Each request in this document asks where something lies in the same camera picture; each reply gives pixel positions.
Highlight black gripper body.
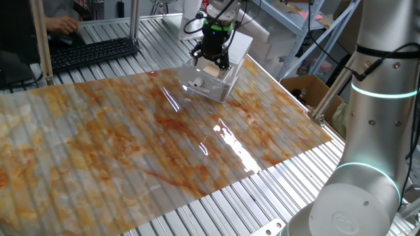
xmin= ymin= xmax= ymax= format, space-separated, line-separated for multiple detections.
xmin=196 ymin=24 xmax=234 ymax=63

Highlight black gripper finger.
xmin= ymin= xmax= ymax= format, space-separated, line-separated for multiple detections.
xmin=215 ymin=54 xmax=232 ymax=71
xmin=190 ymin=42 xmax=203 ymax=68

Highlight tan wooden block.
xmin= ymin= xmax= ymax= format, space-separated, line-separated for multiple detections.
xmin=202 ymin=64 xmax=221 ymax=79

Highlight person's bare hand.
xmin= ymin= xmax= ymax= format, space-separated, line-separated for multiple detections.
xmin=45 ymin=15 xmax=80 ymax=36

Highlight white foam blocks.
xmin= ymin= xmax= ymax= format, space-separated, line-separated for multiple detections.
xmin=235 ymin=9 xmax=298 ymax=62

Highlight grey metal shelf rack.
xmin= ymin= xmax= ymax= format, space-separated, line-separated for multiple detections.
xmin=252 ymin=0 xmax=362 ymax=81

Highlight open cardboard box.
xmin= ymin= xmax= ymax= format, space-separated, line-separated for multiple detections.
xmin=280 ymin=74 xmax=345 ymax=125

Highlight pink foam item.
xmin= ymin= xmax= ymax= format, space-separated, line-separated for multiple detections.
xmin=310 ymin=58 xmax=333 ymax=74

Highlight black computer keyboard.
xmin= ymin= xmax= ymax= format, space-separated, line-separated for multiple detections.
xmin=49 ymin=37 xmax=140 ymax=74

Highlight orange marble pattern mat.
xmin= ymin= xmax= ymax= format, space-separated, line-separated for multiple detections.
xmin=0 ymin=55 xmax=334 ymax=236

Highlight yellowish plastic bag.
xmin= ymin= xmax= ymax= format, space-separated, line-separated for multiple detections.
xmin=329 ymin=100 xmax=351 ymax=140

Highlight large brown cardboard box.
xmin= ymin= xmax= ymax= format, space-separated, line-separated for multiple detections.
xmin=333 ymin=0 xmax=366 ymax=56

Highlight black computer mouse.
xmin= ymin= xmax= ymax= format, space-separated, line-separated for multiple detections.
xmin=48 ymin=32 xmax=74 ymax=47

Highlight black computer monitor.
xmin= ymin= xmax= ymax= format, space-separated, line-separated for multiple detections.
xmin=0 ymin=0 xmax=45 ymax=91

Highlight white drawer cabinet frame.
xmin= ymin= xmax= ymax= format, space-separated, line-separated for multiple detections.
xmin=188 ymin=30 xmax=254 ymax=104

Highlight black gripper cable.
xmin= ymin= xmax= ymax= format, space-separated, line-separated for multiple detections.
xmin=182 ymin=0 xmax=245 ymax=58

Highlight silver aluminium frame post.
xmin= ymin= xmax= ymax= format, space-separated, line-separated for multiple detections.
xmin=128 ymin=0 xmax=142 ymax=47

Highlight slanted aluminium frame strut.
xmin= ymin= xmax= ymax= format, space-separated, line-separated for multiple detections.
xmin=308 ymin=52 xmax=359 ymax=128

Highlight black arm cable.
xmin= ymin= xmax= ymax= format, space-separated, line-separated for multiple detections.
xmin=355 ymin=41 xmax=420 ymax=210

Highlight beige frame post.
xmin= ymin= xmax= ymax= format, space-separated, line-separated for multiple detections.
xmin=28 ymin=0 xmax=56 ymax=87

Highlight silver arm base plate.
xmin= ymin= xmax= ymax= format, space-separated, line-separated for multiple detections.
xmin=250 ymin=218 xmax=287 ymax=236

